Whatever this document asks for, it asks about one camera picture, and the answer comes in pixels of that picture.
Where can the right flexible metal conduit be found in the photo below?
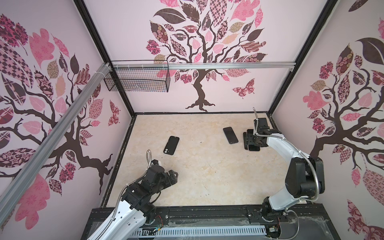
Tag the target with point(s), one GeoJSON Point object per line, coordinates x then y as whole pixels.
{"type": "Point", "coordinates": [302, 181]}

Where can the silver aluminium side bar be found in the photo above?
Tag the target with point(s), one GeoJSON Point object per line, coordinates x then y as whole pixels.
{"type": "Point", "coordinates": [23, 180]}

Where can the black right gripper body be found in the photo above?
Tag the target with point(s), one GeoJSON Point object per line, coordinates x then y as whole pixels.
{"type": "Point", "coordinates": [250, 133]}

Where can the left flexible metal conduit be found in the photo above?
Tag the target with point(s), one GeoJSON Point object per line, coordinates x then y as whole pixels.
{"type": "Point", "coordinates": [98, 234]}

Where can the black right corner post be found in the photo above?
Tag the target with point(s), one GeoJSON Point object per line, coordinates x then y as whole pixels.
{"type": "Point", "coordinates": [308, 44]}

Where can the black wire basket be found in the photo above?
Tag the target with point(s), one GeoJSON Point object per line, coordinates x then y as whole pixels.
{"type": "Point", "coordinates": [139, 76]}

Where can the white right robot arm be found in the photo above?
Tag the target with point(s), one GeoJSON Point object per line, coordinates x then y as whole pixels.
{"type": "Point", "coordinates": [267, 210]}

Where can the silver aluminium crossbar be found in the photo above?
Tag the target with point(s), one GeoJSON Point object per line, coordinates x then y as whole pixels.
{"type": "Point", "coordinates": [205, 66]}

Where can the black corner frame post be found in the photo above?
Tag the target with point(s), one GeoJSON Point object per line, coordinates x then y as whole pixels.
{"type": "Point", "coordinates": [87, 19]}

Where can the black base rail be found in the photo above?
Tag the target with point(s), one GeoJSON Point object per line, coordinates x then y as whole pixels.
{"type": "Point", "coordinates": [310, 220]}

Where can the white slotted cable duct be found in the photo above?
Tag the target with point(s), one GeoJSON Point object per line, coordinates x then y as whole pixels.
{"type": "Point", "coordinates": [186, 232]}

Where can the dark smartphone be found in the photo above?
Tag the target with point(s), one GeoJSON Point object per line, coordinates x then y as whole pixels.
{"type": "Point", "coordinates": [230, 135]}

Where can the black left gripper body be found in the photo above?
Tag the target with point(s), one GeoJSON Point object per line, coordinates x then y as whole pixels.
{"type": "Point", "coordinates": [165, 182]}

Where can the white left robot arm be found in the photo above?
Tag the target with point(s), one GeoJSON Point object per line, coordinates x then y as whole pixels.
{"type": "Point", "coordinates": [134, 207]}

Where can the flexible metal conduit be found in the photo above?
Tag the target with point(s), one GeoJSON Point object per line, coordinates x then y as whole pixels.
{"type": "Point", "coordinates": [302, 181]}
{"type": "Point", "coordinates": [98, 234]}

